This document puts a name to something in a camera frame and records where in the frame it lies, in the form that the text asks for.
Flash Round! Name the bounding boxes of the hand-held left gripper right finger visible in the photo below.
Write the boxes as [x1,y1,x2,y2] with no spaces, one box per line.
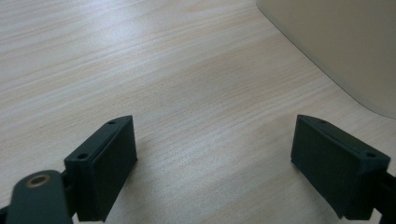
[290,114,391,220]

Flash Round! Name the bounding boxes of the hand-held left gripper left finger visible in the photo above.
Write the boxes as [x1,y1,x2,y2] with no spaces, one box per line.
[64,115,138,223]

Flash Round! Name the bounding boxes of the beige bin with smile print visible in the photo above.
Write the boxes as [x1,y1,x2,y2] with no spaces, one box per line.
[255,0,396,119]

